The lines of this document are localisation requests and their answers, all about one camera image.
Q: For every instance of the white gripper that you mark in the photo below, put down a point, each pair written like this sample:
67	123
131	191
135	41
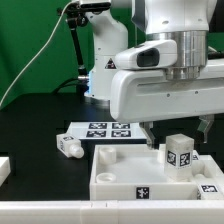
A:
142	96

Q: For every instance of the white square tabletop part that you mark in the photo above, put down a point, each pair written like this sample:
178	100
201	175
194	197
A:
134	172

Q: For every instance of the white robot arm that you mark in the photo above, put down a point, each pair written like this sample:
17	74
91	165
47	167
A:
128	23

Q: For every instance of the white right fence wall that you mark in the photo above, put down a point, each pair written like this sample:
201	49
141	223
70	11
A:
210	167

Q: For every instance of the white fence wall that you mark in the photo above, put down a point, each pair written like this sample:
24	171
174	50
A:
4	169
112	212
210	167

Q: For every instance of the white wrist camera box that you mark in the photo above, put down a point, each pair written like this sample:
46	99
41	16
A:
148	55

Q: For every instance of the white marker base plate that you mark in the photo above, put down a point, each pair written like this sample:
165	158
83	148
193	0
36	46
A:
105	130

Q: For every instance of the white front fence wall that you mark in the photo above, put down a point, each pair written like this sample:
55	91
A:
112	212

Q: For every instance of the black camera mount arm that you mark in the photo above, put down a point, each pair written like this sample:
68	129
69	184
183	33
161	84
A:
76	13

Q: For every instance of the white left fence wall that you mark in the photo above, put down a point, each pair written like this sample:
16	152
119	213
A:
4	169

